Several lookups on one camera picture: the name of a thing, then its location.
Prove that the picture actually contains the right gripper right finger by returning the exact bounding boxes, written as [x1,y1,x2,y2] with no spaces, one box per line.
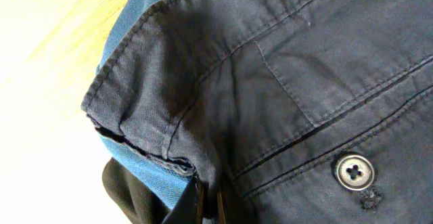
[216,190,226,224]

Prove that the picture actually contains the navy blue shorts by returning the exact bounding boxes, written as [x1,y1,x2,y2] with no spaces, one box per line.
[81,0,432,223]

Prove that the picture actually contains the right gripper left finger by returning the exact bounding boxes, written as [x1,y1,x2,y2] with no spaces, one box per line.
[162,175,204,224]

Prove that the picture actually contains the blue polo shirt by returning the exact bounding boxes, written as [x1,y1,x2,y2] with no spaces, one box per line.
[97,0,189,210]

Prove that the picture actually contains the black garment under shirt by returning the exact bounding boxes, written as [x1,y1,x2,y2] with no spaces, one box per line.
[101,158,170,224]

